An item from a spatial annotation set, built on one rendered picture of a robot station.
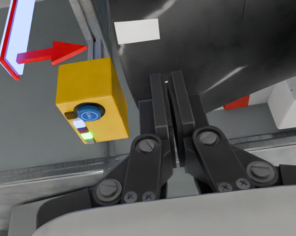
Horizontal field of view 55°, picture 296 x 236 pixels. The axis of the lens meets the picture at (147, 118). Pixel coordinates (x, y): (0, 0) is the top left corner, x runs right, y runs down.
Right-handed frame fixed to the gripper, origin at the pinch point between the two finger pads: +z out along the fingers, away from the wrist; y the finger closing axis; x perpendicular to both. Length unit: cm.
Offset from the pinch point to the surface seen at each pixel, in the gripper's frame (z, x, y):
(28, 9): 17.3, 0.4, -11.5
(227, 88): 10.8, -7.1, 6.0
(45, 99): 80, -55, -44
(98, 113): 27.7, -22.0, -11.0
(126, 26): 10.0, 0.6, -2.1
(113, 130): 31.1, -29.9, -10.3
